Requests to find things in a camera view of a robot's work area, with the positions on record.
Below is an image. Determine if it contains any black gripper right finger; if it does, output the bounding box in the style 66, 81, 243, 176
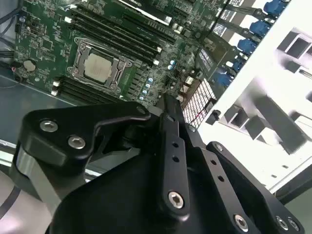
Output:
179, 101, 305, 234

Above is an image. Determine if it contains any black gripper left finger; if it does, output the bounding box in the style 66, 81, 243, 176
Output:
9, 94, 192, 222

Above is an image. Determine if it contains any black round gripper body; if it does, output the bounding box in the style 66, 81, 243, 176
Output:
50, 146, 244, 234

